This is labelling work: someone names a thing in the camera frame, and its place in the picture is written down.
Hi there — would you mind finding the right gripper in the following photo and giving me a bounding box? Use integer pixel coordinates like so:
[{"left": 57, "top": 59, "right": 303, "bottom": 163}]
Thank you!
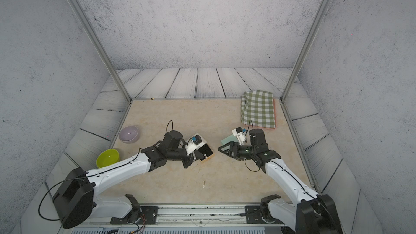
[{"left": 219, "top": 141, "right": 258, "bottom": 161}]

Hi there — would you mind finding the cream box black drawer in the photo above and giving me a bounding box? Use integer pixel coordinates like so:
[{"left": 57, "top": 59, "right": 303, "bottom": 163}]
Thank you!
[{"left": 198, "top": 144, "right": 215, "bottom": 161}]

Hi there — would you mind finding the mint green jewelry box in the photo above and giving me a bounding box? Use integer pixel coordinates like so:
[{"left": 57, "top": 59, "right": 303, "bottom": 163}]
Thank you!
[{"left": 221, "top": 135, "right": 239, "bottom": 145}]

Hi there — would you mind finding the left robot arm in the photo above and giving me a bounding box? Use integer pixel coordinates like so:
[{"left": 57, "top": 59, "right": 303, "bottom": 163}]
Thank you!
[{"left": 52, "top": 130, "right": 206, "bottom": 229}]

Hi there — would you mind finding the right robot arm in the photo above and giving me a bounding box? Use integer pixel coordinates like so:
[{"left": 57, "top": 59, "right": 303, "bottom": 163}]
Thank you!
[{"left": 218, "top": 128, "right": 343, "bottom": 234}]

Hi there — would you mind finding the green checkered cloth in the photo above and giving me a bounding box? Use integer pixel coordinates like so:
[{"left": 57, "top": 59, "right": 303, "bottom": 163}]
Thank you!
[{"left": 241, "top": 90, "right": 276, "bottom": 128}]

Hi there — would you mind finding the purple bowl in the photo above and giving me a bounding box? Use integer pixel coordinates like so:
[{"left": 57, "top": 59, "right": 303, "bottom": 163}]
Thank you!
[{"left": 118, "top": 125, "right": 140, "bottom": 144}]

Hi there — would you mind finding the pink board under cloth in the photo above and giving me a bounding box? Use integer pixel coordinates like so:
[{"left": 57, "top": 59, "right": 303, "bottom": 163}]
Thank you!
[{"left": 242, "top": 99, "right": 276, "bottom": 128}]

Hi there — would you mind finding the lime green bowl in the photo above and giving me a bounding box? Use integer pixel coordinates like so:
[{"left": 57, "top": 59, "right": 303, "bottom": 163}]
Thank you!
[{"left": 96, "top": 149, "right": 120, "bottom": 168}]

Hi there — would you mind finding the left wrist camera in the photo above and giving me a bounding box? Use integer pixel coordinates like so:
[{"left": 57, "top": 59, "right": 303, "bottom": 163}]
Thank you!
[{"left": 185, "top": 133, "right": 207, "bottom": 156}]

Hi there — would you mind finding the front aluminium rail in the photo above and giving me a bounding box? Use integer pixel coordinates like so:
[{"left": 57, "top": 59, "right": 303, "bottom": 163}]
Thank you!
[{"left": 59, "top": 203, "right": 294, "bottom": 234}]

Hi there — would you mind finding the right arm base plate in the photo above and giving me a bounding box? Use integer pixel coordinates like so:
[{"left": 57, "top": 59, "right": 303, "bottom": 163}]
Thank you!
[{"left": 244, "top": 204, "right": 294, "bottom": 225}]

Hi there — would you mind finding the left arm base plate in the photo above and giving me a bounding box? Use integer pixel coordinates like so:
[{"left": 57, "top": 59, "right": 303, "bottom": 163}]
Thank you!
[{"left": 110, "top": 206, "right": 159, "bottom": 225}]

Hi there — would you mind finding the right aluminium frame post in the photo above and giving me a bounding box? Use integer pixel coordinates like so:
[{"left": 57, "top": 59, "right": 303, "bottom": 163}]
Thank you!
[{"left": 281, "top": 0, "right": 331, "bottom": 103}]

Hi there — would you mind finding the aluminium frame post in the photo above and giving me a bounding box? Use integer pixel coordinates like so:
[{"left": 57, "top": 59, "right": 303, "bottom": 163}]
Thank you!
[
  {"left": 67, "top": 0, "right": 132, "bottom": 104},
  {"left": 281, "top": 0, "right": 331, "bottom": 103}
]

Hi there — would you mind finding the left aluminium frame post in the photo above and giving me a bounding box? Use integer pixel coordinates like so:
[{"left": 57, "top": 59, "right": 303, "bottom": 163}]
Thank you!
[{"left": 67, "top": 0, "right": 132, "bottom": 104}]

